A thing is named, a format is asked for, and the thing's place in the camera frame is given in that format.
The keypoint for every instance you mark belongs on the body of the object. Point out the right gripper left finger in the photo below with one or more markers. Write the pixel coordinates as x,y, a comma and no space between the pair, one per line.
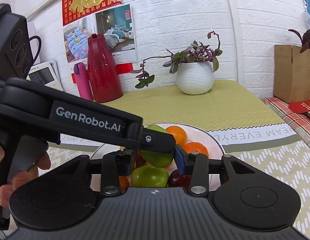
114,165

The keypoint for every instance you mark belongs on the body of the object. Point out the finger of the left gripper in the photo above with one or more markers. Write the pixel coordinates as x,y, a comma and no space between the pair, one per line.
157,141

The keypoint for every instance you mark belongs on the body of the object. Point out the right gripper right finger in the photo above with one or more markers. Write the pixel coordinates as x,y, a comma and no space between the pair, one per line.
195,165

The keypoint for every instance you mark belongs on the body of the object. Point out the green mango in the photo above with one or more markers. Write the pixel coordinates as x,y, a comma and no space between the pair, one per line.
149,176
157,159

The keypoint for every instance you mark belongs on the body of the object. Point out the large orange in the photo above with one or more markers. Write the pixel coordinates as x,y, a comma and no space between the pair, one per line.
179,134

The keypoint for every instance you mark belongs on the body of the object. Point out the white porcelain plate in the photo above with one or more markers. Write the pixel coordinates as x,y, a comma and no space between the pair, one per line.
195,138

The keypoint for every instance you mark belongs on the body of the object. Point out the white water dispenser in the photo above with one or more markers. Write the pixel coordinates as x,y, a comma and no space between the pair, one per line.
46,74

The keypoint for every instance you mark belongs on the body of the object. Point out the pink thermos bottle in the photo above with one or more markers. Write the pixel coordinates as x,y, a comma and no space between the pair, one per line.
82,81

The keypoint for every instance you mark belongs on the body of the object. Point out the patterned tablecloth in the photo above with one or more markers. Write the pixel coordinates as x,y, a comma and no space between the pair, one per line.
264,176

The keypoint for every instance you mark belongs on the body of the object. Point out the red thermos jug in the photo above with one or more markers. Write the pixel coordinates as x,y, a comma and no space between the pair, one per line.
103,78

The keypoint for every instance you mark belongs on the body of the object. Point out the white ribbed plant pot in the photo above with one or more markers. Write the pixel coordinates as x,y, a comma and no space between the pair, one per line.
195,78

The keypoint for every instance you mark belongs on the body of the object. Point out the purple green trailing plant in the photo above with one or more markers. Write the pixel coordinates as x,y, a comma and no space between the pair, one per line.
197,52

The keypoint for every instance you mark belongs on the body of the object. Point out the plaid red cloth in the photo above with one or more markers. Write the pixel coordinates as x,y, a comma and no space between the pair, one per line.
300,123

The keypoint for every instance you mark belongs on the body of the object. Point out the bedding advertisement poster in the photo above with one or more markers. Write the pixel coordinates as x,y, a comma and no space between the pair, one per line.
115,25

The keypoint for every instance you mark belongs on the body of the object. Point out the red envelope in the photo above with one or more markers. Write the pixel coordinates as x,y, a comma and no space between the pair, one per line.
300,107

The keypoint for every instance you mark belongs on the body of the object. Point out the brown cardboard box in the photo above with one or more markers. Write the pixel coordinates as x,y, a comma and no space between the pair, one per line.
292,74

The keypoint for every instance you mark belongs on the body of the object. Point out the dark purple potted plant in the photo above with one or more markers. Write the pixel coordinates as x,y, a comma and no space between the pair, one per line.
305,39

